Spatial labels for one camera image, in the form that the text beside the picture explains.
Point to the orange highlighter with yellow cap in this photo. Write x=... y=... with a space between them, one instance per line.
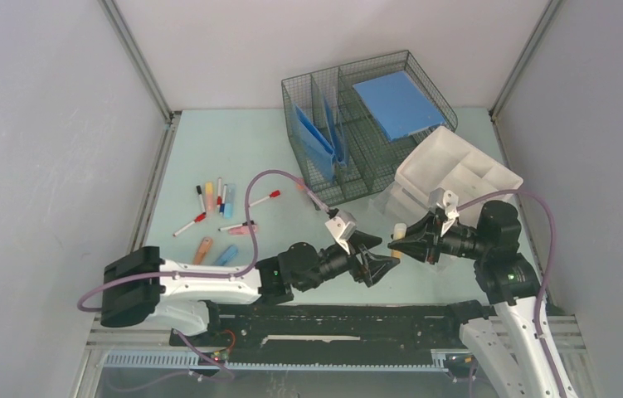
x=210 y=199

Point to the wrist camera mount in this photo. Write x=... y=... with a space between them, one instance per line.
x=444 y=205
x=341 y=225

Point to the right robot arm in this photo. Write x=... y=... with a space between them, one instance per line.
x=531 y=366

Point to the white plastic drawer organizer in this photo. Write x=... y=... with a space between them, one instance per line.
x=484 y=187

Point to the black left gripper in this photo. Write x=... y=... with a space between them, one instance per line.
x=373 y=267

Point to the black marker near pink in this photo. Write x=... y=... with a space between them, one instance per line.
x=240 y=225

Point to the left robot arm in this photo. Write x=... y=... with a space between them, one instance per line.
x=144 y=287

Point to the light blue highlighter lower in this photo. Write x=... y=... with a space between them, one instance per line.
x=226 y=256

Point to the green wire mesh organizer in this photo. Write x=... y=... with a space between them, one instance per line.
x=373 y=160

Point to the blue folder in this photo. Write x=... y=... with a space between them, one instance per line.
x=337 y=136
x=398 y=105
x=316 y=146

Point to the red cap marker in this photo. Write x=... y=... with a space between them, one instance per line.
x=202 y=216
x=270 y=196

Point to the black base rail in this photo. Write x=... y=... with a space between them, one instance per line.
x=337 y=335

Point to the red cap marker right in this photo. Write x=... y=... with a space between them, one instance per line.
x=270 y=196

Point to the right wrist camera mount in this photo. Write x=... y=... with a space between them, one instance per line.
x=444 y=205

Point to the pink highlighter left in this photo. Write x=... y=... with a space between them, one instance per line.
x=243 y=230

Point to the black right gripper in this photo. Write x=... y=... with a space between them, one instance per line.
x=419 y=238

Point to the black cap whiteboard marker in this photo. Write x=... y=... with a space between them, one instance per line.
x=200 y=199

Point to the red cap marker lower left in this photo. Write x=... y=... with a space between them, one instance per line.
x=202 y=216

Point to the orange highlighter lower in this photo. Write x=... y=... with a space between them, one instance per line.
x=202 y=250

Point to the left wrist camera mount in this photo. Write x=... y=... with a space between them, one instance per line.
x=341 y=225

